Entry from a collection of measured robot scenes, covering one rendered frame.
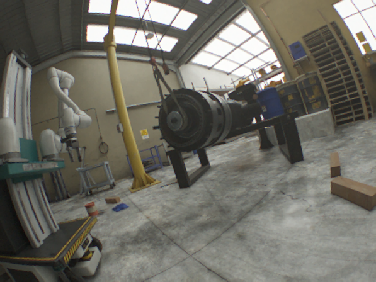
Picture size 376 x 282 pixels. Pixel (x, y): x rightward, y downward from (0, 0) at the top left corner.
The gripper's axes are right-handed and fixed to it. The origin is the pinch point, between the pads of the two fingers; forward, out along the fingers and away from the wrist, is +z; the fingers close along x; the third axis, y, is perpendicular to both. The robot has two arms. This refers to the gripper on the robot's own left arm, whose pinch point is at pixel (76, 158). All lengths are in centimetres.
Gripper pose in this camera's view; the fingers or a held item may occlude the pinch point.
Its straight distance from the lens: 118.1
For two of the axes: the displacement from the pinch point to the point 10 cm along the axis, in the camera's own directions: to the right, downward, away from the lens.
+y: 9.2, -2.9, 2.6
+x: -2.5, 0.9, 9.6
